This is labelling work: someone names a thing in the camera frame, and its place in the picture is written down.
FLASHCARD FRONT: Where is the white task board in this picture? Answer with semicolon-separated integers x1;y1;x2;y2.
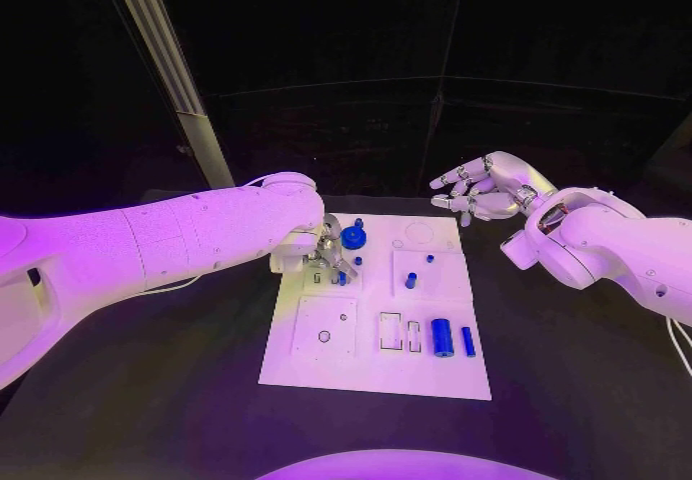
256;212;493;402

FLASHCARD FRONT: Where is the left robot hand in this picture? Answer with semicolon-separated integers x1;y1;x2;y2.
304;213;360;283

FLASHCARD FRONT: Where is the pale metal post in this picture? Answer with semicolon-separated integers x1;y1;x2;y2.
122;0;236;190

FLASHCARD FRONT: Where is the blue gear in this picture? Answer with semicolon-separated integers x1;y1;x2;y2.
339;225;367;251

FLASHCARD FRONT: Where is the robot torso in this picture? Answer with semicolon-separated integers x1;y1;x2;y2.
254;448;558;480

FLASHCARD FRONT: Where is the large blue cylinder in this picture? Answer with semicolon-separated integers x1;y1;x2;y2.
429;318;455;359

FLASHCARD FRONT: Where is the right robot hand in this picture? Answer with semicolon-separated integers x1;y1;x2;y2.
428;150;561;228

